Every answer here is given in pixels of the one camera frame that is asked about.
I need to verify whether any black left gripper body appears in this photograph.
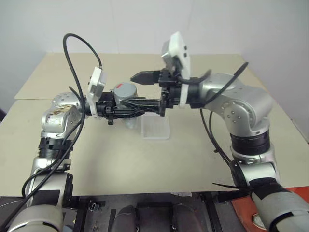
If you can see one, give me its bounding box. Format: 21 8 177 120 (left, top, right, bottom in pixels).
95 92 118 127

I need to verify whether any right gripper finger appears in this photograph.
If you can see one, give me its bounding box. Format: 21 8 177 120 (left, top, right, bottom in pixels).
131 97 162 110
130 70 161 86

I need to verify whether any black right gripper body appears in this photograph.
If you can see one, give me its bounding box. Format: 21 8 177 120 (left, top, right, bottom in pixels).
157 68 183 118

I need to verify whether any grey jar lid red label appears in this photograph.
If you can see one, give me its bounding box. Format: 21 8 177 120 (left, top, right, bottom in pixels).
112 82 139 104

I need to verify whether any clear plastic box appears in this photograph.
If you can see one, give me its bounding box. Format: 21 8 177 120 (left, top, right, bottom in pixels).
140 116 171 141

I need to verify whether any dark rounded shape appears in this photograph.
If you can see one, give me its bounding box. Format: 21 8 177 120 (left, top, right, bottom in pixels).
113 205 140 232

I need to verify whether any red object white emblem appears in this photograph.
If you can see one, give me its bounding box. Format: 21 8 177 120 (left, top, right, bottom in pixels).
230 186 309 232

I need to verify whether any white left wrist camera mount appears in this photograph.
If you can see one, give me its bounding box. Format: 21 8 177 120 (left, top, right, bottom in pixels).
86 67 108 120

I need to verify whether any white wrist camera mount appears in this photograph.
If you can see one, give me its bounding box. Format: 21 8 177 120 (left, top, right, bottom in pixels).
161 31 192 108
86 67 108 120

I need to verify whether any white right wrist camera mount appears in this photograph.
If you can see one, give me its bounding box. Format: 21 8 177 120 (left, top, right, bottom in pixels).
161 31 192 108

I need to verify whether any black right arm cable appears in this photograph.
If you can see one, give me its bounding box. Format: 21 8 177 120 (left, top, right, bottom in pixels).
178 61 249 170

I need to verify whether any black metal frame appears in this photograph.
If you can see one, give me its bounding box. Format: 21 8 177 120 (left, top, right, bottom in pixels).
72 194 116 232

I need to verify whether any black cable tie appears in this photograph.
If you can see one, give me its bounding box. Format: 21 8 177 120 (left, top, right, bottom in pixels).
212 182 253 194

